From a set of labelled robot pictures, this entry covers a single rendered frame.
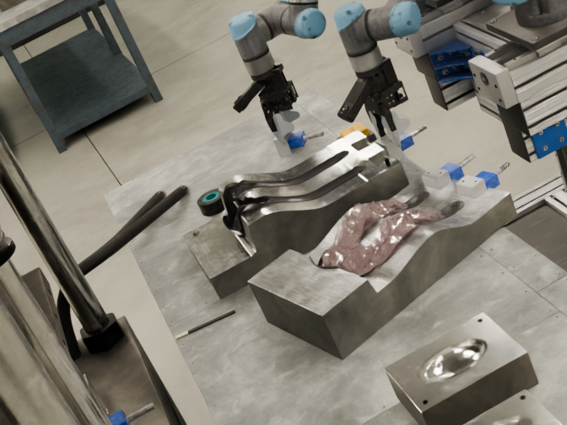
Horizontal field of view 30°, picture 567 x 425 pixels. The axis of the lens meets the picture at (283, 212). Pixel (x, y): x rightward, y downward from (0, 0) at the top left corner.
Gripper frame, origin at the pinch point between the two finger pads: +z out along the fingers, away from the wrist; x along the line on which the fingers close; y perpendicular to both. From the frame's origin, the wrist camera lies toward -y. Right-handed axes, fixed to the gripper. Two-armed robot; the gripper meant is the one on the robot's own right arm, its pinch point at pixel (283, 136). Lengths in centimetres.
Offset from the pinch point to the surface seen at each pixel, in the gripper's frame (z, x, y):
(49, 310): -19, -94, -20
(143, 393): 6, -92, -12
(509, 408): -1, -119, 69
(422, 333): 5, -89, 49
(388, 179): -2, -40, 37
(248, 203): -9, -49, 7
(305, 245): 3, -53, 17
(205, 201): 1.2, -24.1, -16.9
